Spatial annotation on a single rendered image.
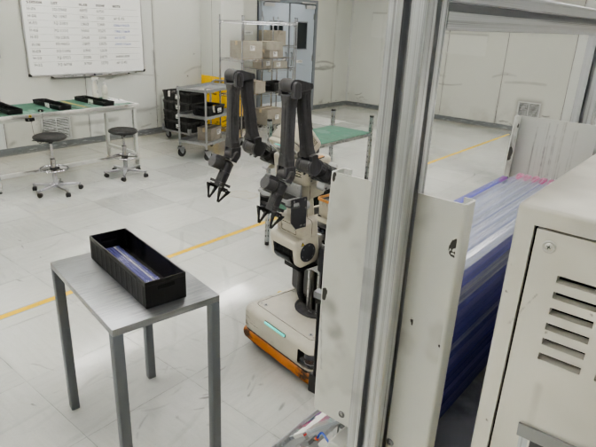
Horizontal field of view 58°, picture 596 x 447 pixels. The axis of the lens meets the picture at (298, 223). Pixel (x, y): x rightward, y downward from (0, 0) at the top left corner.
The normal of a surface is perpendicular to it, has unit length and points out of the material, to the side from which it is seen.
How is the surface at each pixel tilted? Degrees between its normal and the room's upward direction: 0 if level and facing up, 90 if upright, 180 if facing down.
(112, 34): 90
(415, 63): 90
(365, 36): 90
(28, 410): 0
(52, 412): 0
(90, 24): 90
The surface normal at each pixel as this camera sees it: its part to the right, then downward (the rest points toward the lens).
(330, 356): -0.64, 0.25
